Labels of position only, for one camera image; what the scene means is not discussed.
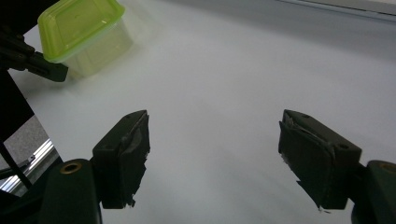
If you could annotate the clear container with green lid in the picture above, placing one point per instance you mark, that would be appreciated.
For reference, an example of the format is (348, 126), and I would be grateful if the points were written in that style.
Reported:
(82, 34)

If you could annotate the aluminium frame rail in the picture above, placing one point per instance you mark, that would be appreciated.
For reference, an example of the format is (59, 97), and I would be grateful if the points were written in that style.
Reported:
(29, 165)

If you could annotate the thin black rod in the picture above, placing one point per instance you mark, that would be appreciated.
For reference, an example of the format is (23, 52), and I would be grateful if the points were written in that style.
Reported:
(15, 166)

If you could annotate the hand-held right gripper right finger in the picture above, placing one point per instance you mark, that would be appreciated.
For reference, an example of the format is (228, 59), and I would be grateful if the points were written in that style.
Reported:
(317, 158)

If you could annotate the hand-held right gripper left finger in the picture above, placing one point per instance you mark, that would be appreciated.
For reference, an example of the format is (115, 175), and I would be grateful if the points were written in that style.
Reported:
(124, 161)

